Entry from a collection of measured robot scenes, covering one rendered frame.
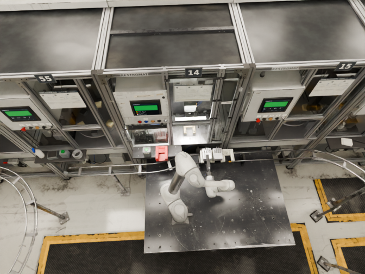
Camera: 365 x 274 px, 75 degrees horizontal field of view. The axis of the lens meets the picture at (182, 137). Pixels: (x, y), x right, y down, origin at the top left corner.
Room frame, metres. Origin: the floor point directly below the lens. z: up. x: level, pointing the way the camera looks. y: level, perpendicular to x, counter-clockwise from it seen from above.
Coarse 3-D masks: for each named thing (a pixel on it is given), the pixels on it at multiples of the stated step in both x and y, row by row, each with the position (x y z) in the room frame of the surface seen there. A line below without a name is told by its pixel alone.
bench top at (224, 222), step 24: (168, 168) 1.07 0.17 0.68; (216, 168) 1.06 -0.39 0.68; (240, 168) 1.05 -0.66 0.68; (264, 168) 1.05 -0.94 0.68; (192, 192) 0.77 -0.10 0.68; (216, 192) 0.77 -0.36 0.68; (240, 192) 0.76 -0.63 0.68; (264, 192) 0.76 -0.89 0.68; (168, 216) 0.52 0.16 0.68; (192, 216) 0.52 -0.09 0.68; (216, 216) 0.52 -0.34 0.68; (240, 216) 0.51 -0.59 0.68; (264, 216) 0.51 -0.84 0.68; (144, 240) 0.29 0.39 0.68; (168, 240) 0.29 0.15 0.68; (192, 240) 0.29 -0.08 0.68; (216, 240) 0.28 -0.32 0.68; (240, 240) 0.28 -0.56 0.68; (264, 240) 0.28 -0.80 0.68; (288, 240) 0.27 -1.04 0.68
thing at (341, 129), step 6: (348, 120) 1.33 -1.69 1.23; (354, 120) 1.34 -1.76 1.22; (360, 120) 1.34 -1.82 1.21; (336, 126) 1.33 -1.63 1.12; (342, 126) 1.33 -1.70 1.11; (348, 126) 1.34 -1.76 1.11; (354, 126) 1.34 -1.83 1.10; (360, 126) 1.34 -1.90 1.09; (330, 132) 1.33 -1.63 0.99; (336, 132) 1.33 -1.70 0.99; (342, 132) 1.34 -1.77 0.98; (348, 132) 1.34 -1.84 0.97; (354, 132) 1.34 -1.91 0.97; (360, 132) 1.34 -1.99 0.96
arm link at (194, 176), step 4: (192, 168) 0.73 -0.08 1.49; (196, 168) 0.74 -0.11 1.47; (188, 172) 0.70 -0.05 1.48; (192, 172) 0.69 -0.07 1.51; (196, 172) 0.69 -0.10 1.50; (188, 176) 0.66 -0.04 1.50; (192, 176) 0.65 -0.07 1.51; (196, 176) 0.65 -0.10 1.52; (200, 176) 0.66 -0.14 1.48; (188, 180) 0.63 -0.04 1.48; (192, 180) 0.62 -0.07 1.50; (196, 180) 0.62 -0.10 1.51; (200, 180) 0.63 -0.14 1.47; (204, 180) 0.66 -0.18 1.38; (192, 184) 0.61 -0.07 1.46; (196, 184) 0.60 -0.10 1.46; (200, 184) 0.61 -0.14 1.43
